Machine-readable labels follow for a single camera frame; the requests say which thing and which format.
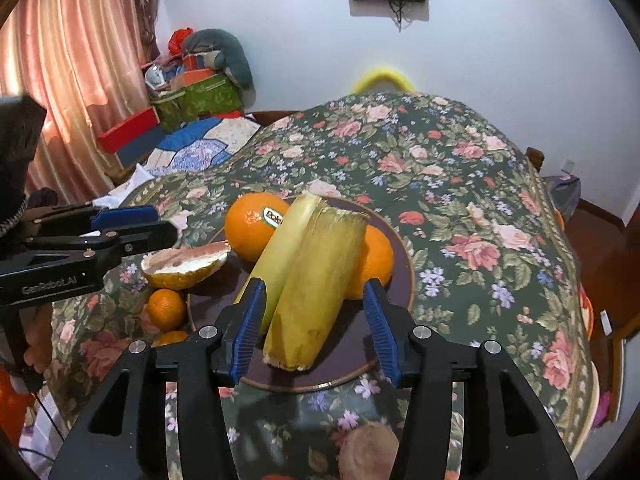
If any large yellow corn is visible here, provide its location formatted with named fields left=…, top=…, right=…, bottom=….
left=262, top=205, right=372, bottom=373

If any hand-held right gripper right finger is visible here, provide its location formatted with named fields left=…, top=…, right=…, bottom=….
left=362, top=279, right=581, bottom=480

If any plain orange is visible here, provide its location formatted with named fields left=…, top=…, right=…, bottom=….
left=344, top=224, right=396, bottom=301

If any small tangerine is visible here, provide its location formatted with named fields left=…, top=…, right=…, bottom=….
left=146, top=287, right=188, bottom=333
left=151, top=330, right=189, bottom=349

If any floral tablecloth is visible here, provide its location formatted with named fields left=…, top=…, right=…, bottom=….
left=47, top=91, right=601, bottom=480

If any grey bag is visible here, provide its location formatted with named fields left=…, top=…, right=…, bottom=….
left=541, top=174, right=582, bottom=222

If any grey plush toy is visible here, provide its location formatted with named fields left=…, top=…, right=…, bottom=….
left=182, top=29, right=254, bottom=92

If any dark brown round plate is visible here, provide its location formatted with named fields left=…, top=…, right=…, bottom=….
left=186, top=194, right=417, bottom=394

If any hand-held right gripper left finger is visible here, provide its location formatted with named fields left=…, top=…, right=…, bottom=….
left=47, top=277, right=267, bottom=480

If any red flat box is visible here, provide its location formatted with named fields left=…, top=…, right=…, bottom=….
left=96, top=107, right=159, bottom=154

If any pomelo piece with peel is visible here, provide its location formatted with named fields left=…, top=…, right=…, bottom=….
left=141, top=240, right=232, bottom=291

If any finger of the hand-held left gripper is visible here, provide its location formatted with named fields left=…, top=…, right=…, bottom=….
left=29, top=221, right=179, bottom=272
left=25, top=203, right=159, bottom=236

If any orange red box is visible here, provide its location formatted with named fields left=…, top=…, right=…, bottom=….
left=167, top=54, right=213, bottom=90

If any yellow ring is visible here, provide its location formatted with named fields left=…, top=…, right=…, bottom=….
left=350, top=65, right=416, bottom=96

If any person's left hand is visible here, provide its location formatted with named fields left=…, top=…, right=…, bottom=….
left=25, top=306, right=52, bottom=372

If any pink curtain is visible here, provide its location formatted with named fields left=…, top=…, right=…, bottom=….
left=0, top=0, right=161, bottom=206

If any slim green corn in husk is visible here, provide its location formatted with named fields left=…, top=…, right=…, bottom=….
left=232, top=192, right=328, bottom=336

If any blue flat box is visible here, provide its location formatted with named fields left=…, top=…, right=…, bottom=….
left=114, top=126, right=167, bottom=167

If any blue patchwork quilt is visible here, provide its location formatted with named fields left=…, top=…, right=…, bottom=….
left=144, top=114, right=263, bottom=177

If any red plush item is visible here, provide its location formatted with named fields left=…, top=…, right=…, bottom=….
left=168, top=29, right=195, bottom=56

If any orange with sticker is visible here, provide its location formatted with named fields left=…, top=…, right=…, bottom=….
left=224, top=192, right=292, bottom=264

